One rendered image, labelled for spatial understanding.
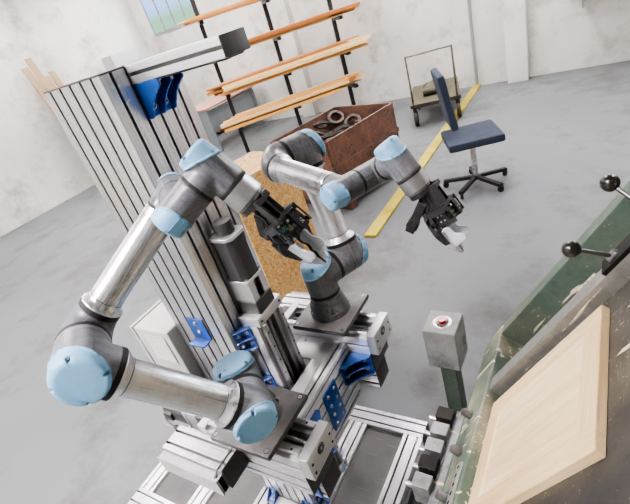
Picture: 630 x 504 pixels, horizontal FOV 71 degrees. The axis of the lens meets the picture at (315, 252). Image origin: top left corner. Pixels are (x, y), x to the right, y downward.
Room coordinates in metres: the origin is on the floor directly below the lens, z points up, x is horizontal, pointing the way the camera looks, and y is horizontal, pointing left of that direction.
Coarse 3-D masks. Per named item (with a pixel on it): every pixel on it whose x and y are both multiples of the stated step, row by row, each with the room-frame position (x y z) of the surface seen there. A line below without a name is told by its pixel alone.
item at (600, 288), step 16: (624, 272) 0.71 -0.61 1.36; (592, 288) 0.75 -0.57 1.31; (608, 288) 0.73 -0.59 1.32; (576, 304) 0.77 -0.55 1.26; (592, 304) 0.74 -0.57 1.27; (560, 320) 0.79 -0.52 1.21; (576, 320) 0.76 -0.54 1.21; (544, 336) 0.81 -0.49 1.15; (560, 336) 0.79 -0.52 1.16; (528, 352) 0.83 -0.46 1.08; (544, 352) 0.81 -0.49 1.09; (512, 368) 0.86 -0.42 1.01; (528, 368) 0.83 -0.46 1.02; (496, 384) 0.89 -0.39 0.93; (512, 384) 0.86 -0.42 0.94
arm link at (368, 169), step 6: (366, 162) 1.15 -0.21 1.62; (372, 162) 1.13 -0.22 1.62; (360, 168) 1.13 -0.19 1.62; (366, 168) 1.12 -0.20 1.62; (372, 168) 1.12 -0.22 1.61; (366, 174) 1.11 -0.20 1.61; (372, 174) 1.11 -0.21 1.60; (378, 174) 1.10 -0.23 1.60; (366, 180) 1.10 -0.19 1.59; (372, 180) 1.10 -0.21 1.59; (378, 180) 1.11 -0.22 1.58; (384, 180) 1.11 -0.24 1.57; (372, 186) 1.11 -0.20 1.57; (378, 186) 1.16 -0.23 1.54; (366, 192) 1.10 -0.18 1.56
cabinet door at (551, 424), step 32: (608, 320) 0.66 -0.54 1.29; (576, 352) 0.66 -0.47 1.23; (608, 352) 0.59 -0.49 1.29; (544, 384) 0.69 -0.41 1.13; (576, 384) 0.58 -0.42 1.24; (512, 416) 0.72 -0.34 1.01; (544, 416) 0.60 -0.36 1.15; (576, 416) 0.51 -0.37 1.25; (512, 448) 0.62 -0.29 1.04; (544, 448) 0.53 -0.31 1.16; (576, 448) 0.45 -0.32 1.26; (480, 480) 0.64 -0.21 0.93; (512, 480) 0.54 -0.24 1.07; (544, 480) 0.46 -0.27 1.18
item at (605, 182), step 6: (612, 174) 0.79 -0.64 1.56; (600, 180) 0.80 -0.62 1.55; (606, 180) 0.78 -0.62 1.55; (612, 180) 0.78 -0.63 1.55; (618, 180) 0.77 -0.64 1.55; (600, 186) 0.79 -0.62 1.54; (606, 186) 0.78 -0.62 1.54; (612, 186) 0.77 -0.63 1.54; (618, 186) 0.77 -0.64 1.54; (624, 192) 0.76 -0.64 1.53
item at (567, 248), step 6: (570, 240) 0.75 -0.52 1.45; (564, 246) 0.75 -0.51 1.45; (570, 246) 0.74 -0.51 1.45; (576, 246) 0.74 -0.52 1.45; (564, 252) 0.74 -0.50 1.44; (570, 252) 0.73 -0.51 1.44; (576, 252) 0.73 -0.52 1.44; (582, 252) 0.74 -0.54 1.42; (588, 252) 0.74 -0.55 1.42; (594, 252) 0.74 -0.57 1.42; (600, 252) 0.74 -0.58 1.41; (606, 252) 0.74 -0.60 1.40; (612, 252) 0.74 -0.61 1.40; (606, 258) 0.74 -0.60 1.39; (612, 258) 0.73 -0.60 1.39
